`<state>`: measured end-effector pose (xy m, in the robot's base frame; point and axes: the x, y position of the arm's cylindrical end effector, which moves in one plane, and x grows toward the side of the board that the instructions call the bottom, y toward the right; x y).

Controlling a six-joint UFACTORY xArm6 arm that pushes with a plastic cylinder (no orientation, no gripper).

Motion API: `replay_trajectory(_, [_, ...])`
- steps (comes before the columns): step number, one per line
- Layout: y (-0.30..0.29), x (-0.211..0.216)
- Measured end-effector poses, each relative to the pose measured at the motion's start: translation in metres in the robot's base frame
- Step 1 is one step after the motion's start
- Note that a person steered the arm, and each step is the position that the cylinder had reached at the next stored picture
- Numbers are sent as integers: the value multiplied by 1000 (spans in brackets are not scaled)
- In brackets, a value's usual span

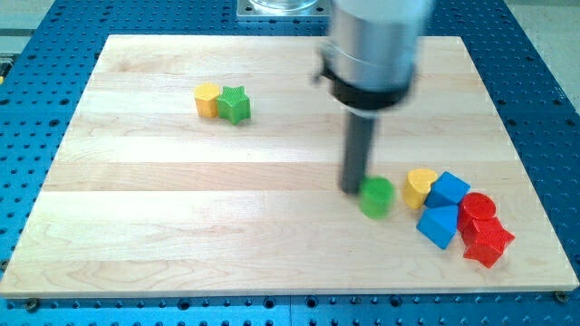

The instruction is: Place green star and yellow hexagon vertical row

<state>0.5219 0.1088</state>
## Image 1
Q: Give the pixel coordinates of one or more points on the green cylinder block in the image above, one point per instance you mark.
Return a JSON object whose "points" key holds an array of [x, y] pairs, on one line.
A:
{"points": [[376, 197]]}

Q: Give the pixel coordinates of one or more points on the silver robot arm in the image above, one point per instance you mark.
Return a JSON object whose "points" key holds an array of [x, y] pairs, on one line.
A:
{"points": [[370, 53]]}

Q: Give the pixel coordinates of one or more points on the green star block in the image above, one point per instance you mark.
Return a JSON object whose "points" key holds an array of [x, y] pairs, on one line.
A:
{"points": [[233, 104]]}

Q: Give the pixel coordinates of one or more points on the yellow hexagon block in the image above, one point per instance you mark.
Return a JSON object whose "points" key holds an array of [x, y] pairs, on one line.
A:
{"points": [[206, 97]]}

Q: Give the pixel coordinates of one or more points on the red star block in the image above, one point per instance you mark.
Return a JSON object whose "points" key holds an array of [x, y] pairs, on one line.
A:
{"points": [[485, 240]]}

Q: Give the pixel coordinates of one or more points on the black pusher rod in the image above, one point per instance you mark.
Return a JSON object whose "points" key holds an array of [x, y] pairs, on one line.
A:
{"points": [[356, 152]]}

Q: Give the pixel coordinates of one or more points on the yellow heart block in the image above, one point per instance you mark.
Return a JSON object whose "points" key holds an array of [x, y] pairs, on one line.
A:
{"points": [[417, 186]]}

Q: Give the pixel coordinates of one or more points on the light wooden board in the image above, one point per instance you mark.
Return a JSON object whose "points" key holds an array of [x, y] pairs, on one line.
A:
{"points": [[145, 198]]}

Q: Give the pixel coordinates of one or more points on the blue cube block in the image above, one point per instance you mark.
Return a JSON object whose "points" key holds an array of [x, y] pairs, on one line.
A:
{"points": [[447, 190]]}

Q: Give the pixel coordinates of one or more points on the blue triangle block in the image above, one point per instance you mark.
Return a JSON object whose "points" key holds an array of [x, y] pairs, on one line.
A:
{"points": [[439, 224]]}

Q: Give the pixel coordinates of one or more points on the red cylinder block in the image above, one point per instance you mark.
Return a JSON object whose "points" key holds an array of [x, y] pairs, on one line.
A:
{"points": [[475, 206]]}

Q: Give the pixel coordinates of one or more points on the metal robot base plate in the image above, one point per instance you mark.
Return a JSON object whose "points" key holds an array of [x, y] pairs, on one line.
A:
{"points": [[282, 8]]}

